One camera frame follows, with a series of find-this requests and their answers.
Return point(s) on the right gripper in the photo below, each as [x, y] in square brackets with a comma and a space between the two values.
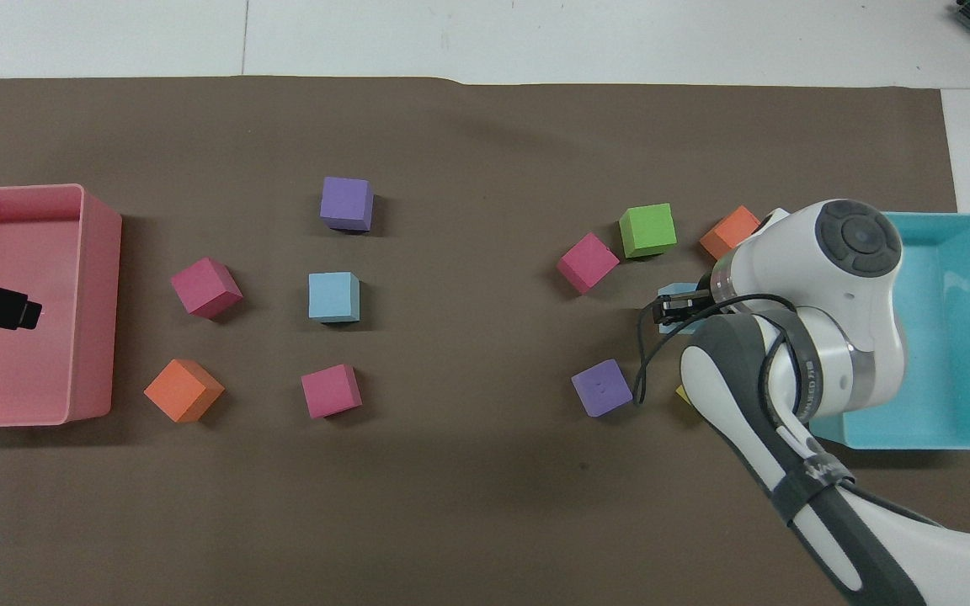
[700, 300]

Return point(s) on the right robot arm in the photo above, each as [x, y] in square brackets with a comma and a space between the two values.
[839, 337]

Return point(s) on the light blue foam block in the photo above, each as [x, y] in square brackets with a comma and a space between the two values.
[670, 290]
[333, 295]

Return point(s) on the orange foam block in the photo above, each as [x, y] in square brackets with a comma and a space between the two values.
[727, 234]
[182, 387]

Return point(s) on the green foam block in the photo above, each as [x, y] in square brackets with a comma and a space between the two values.
[647, 227]

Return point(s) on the yellow foam block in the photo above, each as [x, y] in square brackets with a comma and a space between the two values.
[682, 393]

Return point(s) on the magenta foam block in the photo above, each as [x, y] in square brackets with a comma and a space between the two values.
[586, 261]
[330, 390]
[204, 284]

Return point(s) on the purple foam block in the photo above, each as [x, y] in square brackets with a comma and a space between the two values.
[345, 200]
[600, 387]

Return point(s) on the teal plastic bin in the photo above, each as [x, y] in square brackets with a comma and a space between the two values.
[952, 337]

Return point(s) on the pink plastic bin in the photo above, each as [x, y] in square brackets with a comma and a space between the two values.
[30, 252]

